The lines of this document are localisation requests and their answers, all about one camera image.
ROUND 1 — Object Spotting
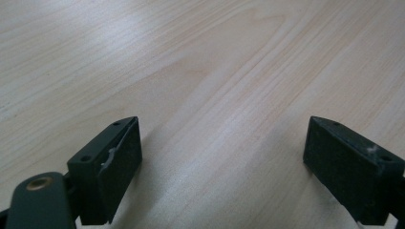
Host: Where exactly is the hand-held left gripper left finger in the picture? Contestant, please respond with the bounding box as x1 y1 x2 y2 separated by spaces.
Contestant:
66 115 143 226

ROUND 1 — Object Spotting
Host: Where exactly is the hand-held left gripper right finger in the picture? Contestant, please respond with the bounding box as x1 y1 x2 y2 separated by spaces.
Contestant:
302 115 405 227

